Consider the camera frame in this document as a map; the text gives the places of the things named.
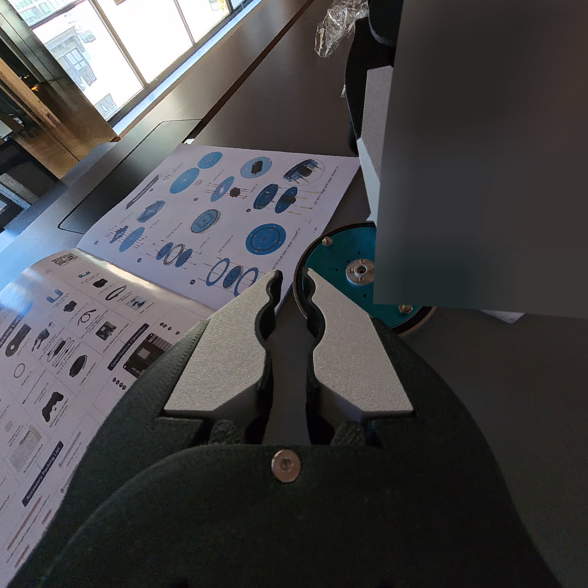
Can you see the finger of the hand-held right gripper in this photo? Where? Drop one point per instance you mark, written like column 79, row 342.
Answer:
column 374, row 119

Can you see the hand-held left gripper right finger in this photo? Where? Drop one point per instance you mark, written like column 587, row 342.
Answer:
column 358, row 367

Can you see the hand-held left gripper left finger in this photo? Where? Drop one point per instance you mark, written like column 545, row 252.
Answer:
column 216, row 363

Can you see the round teal turntable disc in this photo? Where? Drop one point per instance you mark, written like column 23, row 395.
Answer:
column 330, row 262

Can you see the dark grey desk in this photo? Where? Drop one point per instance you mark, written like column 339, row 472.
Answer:
column 294, row 105

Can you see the crumpled clear plastic bag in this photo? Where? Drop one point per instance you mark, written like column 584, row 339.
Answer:
column 335, row 27

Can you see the open instruction booklet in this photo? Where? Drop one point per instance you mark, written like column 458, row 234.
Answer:
column 183, row 220

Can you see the white foam insert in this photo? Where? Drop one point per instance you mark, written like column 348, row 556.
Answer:
column 503, row 317

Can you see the large window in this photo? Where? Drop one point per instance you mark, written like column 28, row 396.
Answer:
column 138, row 46

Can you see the wooden cabinet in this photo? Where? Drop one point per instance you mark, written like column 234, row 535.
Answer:
column 59, row 138

